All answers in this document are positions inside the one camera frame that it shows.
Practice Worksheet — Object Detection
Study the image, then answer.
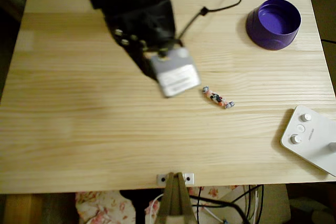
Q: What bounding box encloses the candy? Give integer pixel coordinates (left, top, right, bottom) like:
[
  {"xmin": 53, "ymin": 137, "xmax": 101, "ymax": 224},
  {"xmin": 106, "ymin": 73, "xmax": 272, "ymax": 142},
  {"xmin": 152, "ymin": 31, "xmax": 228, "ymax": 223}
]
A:
[{"xmin": 202, "ymin": 86, "xmax": 236, "ymax": 110}]

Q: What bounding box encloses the purple bowl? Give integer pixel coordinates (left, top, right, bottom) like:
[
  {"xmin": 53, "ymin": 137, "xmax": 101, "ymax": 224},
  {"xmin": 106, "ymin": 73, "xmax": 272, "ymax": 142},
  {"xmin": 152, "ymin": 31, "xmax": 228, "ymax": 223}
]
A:
[{"xmin": 245, "ymin": 0, "xmax": 302, "ymax": 51}]

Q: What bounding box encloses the metal table clamp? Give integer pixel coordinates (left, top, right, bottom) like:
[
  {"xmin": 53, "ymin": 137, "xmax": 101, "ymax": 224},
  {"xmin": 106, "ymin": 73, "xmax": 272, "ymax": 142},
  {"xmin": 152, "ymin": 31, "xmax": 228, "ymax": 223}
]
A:
[{"xmin": 154, "ymin": 172, "xmax": 197, "ymax": 224}]

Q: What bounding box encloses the floral cloth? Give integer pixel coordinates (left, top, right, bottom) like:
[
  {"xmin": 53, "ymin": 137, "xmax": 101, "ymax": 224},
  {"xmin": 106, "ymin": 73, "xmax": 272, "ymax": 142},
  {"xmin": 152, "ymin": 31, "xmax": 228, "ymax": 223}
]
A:
[{"xmin": 75, "ymin": 185, "xmax": 247, "ymax": 224}]

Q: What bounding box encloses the white lamp base with knobs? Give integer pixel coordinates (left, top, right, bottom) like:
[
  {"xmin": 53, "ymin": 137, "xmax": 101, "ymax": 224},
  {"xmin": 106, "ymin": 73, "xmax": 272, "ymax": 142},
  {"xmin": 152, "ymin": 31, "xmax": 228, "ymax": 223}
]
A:
[{"xmin": 280, "ymin": 105, "xmax": 336, "ymax": 178}]

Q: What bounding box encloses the beige box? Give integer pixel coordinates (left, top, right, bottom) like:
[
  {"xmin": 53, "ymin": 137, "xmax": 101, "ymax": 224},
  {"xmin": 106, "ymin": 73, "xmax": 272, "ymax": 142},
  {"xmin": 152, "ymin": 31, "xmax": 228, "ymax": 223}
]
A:
[{"xmin": 217, "ymin": 184, "xmax": 291, "ymax": 224}]

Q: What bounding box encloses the wooden table leg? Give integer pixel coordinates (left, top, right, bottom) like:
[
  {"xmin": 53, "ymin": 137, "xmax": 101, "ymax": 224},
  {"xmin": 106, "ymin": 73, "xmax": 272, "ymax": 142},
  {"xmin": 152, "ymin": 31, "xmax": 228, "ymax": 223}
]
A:
[{"xmin": 4, "ymin": 194, "xmax": 44, "ymax": 224}]

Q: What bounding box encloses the black cable with clip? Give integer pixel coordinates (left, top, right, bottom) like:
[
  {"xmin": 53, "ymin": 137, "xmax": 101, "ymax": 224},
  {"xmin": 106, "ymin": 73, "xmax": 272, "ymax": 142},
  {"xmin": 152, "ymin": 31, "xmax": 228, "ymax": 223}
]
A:
[{"xmin": 176, "ymin": 0, "xmax": 244, "ymax": 40}]

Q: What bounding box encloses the silver metal bracket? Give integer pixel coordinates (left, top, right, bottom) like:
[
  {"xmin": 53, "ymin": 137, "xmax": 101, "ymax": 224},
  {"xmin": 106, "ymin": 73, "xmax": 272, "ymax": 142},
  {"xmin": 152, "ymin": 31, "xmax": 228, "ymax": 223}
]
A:
[{"xmin": 156, "ymin": 173, "xmax": 195, "ymax": 185}]

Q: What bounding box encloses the white cable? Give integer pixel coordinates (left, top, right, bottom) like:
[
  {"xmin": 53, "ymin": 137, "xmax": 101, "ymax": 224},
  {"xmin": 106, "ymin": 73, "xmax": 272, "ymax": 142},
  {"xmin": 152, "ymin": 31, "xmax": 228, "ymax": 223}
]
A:
[
  {"xmin": 144, "ymin": 193, "xmax": 165, "ymax": 224},
  {"xmin": 203, "ymin": 206, "xmax": 224, "ymax": 224}
]

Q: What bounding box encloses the thick black cable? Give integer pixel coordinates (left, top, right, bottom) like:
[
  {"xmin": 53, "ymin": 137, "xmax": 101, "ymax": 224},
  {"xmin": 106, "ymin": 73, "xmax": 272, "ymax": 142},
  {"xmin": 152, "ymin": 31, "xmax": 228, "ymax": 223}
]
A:
[{"xmin": 189, "ymin": 194, "xmax": 250, "ymax": 224}]

